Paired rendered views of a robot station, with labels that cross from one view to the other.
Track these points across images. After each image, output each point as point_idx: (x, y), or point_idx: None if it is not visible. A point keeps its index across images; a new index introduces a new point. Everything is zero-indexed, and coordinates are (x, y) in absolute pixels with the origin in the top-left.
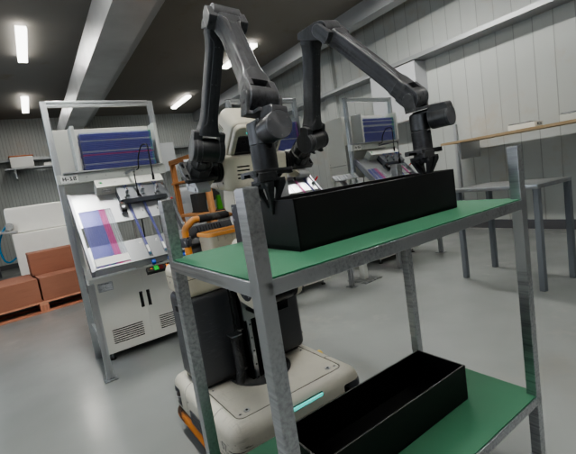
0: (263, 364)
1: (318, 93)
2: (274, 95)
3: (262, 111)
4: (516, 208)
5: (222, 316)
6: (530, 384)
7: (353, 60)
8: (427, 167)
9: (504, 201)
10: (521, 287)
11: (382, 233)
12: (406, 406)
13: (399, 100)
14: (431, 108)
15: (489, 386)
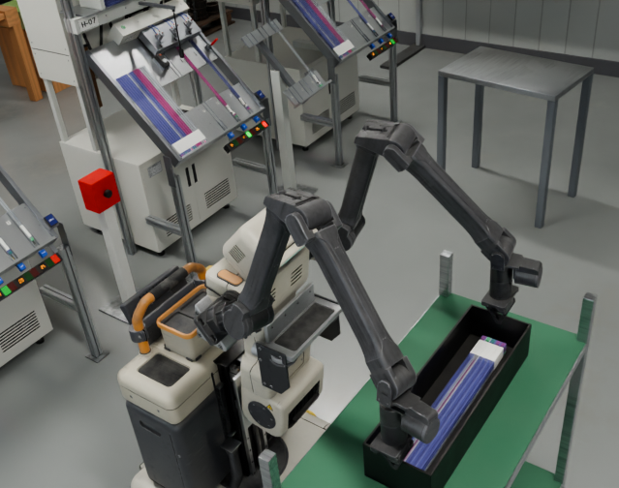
0: None
1: (367, 191)
2: (413, 380)
3: (410, 411)
4: (582, 355)
5: (211, 426)
6: (559, 474)
7: (434, 195)
8: (504, 316)
9: (572, 347)
10: (569, 408)
11: (487, 456)
12: None
13: (486, 253)
14: (520, 269)
15: (520, 474)
